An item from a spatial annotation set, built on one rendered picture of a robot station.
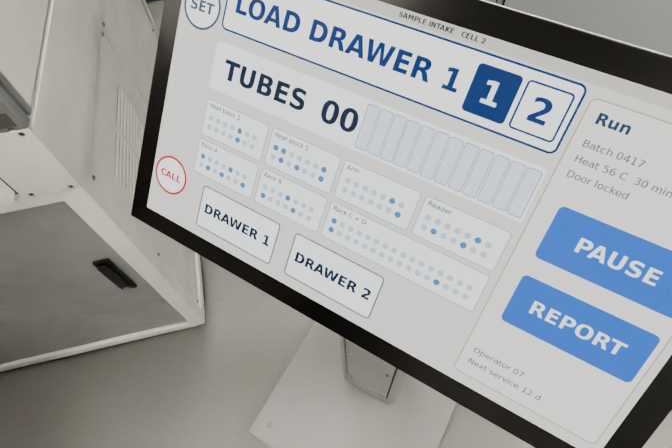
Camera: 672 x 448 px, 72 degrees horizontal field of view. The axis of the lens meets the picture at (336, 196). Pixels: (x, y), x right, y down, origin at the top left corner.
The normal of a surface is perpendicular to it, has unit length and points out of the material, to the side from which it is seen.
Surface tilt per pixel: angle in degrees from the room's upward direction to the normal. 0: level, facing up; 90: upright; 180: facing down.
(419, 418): 5
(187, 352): 0
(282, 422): 3
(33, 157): 90
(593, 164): 50
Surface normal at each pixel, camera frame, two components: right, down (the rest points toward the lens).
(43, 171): 0.22, 0.82
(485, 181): -0.41, 0.22
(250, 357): -0.04, -0.53
